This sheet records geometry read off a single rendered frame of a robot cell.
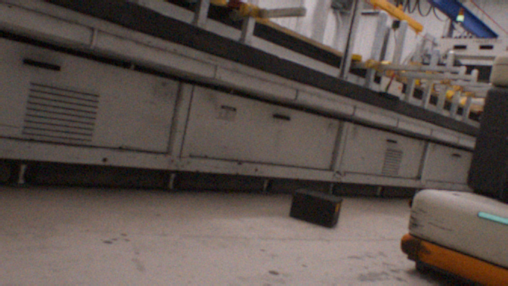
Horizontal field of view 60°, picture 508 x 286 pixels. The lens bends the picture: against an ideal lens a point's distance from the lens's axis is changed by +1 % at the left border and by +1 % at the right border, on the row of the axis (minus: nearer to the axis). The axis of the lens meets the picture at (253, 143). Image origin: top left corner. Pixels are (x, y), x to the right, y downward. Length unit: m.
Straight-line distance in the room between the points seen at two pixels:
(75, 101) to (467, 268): 1.44
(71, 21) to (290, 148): 1.47
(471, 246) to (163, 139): 1.27
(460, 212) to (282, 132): 1.26
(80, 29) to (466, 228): 1.34
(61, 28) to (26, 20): 0.10
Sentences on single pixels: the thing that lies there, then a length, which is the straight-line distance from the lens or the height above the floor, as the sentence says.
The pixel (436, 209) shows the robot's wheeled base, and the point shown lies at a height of 0.23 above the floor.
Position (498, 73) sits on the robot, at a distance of 1.86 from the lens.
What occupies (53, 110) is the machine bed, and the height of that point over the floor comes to 0.28.
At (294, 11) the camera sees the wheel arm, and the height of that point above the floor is 0.84.
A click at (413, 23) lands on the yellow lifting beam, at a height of 2.62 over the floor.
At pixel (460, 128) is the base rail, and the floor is 0.65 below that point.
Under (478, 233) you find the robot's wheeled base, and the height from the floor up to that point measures 0.19.
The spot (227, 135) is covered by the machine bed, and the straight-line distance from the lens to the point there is 2.21.
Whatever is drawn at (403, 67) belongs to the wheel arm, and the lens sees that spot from 2.63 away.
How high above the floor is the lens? 0.39
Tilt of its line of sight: 3 degrees down
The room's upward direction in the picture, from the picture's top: 11 degrees clockwise
